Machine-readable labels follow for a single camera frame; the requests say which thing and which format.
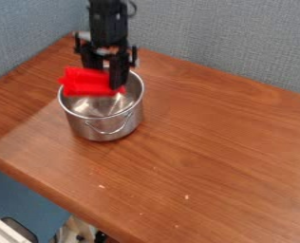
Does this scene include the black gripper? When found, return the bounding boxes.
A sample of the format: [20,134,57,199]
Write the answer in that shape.
[73,0,138,90]

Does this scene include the red star-shaped prism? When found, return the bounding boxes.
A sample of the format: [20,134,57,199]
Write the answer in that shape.
[58,66,126,97]

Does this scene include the stainless steel pot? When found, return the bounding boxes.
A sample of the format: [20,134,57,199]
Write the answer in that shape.
[58,71,145,141]

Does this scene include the table leg base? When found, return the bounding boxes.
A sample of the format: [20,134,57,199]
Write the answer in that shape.
[49,215,110,243]

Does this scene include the black cable loop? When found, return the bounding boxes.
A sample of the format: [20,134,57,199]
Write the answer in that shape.
[0,216,40,243]

